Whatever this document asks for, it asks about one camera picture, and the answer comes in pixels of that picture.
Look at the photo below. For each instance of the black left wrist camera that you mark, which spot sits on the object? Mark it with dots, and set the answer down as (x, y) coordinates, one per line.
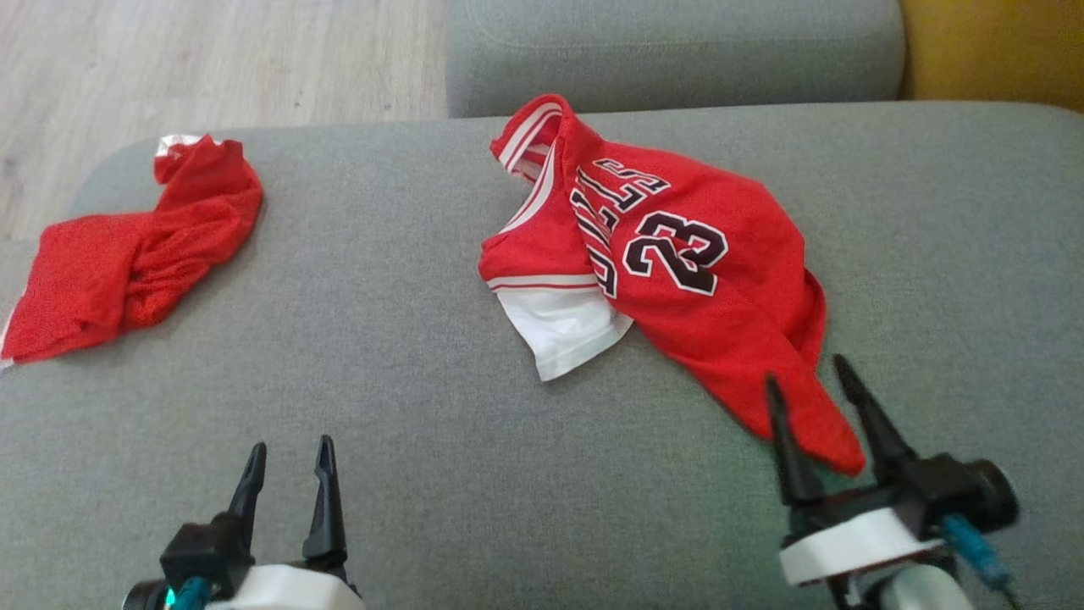
(203, 551)

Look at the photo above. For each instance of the grey sofa seat cushion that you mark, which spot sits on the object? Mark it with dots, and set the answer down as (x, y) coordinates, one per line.
(406, 356)

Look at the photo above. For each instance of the red basketball jersey number 23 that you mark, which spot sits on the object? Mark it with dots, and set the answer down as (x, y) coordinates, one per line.
(720, 288)

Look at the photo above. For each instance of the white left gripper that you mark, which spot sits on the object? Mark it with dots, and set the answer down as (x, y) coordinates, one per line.
(288, 589)

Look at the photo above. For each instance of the yellow sofa cushion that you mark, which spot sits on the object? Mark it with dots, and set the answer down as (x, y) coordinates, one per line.
(999, 47)

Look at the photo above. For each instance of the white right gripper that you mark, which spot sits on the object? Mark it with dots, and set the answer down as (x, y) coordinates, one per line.
(855, 538)

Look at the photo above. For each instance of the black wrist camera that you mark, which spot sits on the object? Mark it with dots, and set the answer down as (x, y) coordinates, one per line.
(957, 491)
(203, 551)

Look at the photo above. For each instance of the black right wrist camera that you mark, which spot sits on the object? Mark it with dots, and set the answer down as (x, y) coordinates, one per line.
(957, 491)

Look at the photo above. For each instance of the grey sofa back cushion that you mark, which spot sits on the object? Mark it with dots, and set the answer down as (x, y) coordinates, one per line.
(677, 51)

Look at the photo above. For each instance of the red mesh shorts white stripe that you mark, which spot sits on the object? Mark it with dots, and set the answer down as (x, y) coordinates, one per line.
(93, 271)

